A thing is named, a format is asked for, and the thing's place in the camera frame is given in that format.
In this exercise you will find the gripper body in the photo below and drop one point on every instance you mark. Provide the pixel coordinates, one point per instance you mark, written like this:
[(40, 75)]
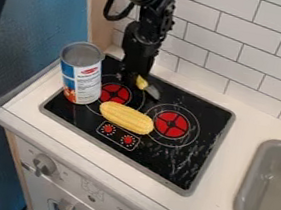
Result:
[(138, 51)]

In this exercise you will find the can with blue white label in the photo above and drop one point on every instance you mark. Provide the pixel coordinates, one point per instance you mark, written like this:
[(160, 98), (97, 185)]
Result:
[(81, 73)]

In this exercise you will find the yellow toy corn cob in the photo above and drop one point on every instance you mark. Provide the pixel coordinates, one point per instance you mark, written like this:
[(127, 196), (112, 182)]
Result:
[(126, 117)]

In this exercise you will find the toy stove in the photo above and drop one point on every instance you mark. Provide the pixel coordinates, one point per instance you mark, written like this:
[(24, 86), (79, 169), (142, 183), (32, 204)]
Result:
[(186, 145)]

